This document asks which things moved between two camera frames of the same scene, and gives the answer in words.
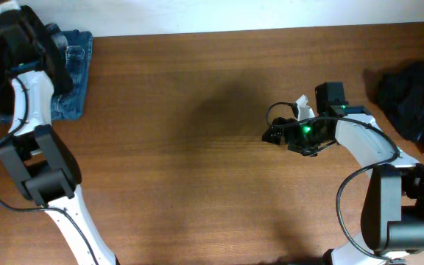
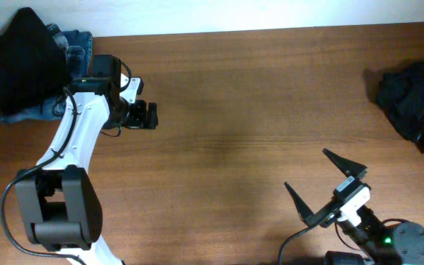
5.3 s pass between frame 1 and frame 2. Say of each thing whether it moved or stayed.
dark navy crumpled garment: stayed
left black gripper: moved
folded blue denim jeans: stayed
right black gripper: moved
